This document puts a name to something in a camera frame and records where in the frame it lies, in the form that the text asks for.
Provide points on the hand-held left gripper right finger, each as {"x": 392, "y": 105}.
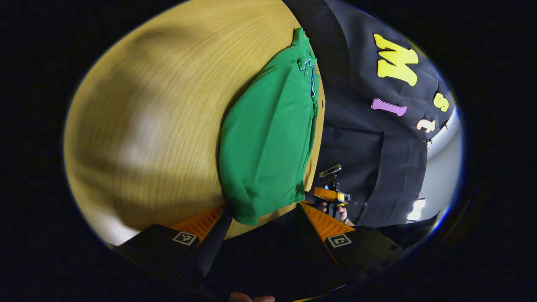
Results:
{"x": 319, "y": 251}

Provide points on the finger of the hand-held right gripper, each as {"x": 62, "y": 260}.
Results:
{"x": 329, "y": 194}

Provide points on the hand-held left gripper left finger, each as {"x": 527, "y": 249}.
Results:
{"x": 209, "y": 256}

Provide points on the green T-shirt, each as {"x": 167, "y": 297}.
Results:
{"x": 268, "y": 138}

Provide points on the black backdrop cloth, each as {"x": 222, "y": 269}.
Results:
{"x": 356, "y": 138}

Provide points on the white ceiling light panel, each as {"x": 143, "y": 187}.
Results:
{"x": 416, "y": 209}

